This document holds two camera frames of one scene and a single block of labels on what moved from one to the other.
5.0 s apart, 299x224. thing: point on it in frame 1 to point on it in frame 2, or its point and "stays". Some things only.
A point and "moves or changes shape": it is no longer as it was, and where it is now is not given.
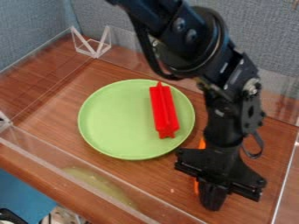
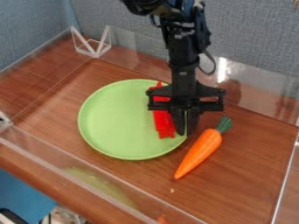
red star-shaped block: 165,116 stays
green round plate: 117,123 stays
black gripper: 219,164 to 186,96
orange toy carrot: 201,147 moves or changes shape
